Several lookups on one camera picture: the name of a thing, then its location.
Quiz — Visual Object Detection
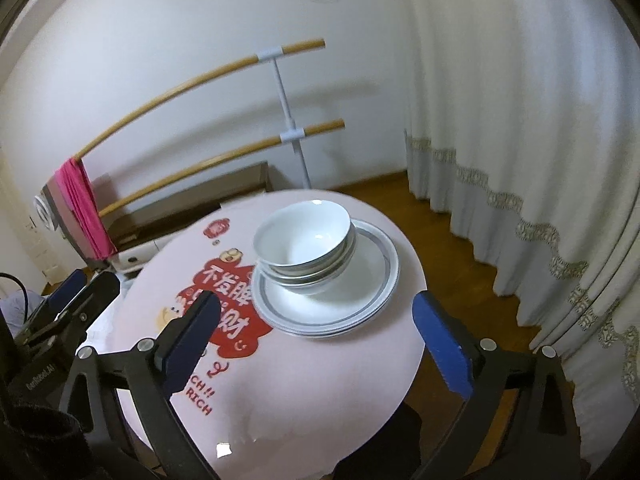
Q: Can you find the bed with pale sheet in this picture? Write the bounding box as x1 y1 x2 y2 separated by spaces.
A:
0 290 46 341

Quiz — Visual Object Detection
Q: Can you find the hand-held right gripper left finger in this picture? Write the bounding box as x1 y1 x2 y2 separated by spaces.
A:
59 290 222 480

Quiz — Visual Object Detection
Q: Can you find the pink towel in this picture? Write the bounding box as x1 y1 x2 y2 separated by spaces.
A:
54 157 118 261

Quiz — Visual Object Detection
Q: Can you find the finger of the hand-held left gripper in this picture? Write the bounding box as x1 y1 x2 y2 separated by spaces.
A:
30 268 86 331
25 271 122 356

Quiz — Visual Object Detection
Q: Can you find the cream curtain with lace trim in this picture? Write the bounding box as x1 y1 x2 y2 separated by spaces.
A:
395 0 640 411

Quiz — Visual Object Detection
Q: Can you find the long wooden barre rail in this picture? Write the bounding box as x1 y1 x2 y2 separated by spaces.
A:
74 37 326 161

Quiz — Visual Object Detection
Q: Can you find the brown grey towel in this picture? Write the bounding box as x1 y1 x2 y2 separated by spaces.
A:
41 180 108 266

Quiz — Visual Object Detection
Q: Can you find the dark wooden bench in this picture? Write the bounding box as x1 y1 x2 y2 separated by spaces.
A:
107 161 271 248

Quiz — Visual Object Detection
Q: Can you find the cream door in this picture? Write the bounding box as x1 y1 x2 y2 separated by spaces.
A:
0 150 56 291

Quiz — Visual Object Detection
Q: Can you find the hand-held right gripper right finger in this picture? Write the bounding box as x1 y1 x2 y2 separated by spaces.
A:
411 289 583 480

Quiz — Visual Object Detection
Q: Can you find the short wooden barre rail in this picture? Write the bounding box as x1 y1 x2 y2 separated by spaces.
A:
100 119 347 216

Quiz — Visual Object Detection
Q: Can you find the white round fan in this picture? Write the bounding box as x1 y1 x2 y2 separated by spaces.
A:
32 195 56 233

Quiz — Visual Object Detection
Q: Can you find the black cable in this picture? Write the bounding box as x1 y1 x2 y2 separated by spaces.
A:
0 272 31 333

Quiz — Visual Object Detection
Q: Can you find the round pink printed table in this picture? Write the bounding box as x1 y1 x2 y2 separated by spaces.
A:
112 189 427 480

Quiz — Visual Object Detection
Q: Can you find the white plate with grey band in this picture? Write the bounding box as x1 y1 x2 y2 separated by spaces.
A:
252 220 398 328
255 222 400 334
257 225 401 339

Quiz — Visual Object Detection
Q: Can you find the white barre stand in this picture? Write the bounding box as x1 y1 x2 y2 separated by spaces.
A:
256 46 313 191

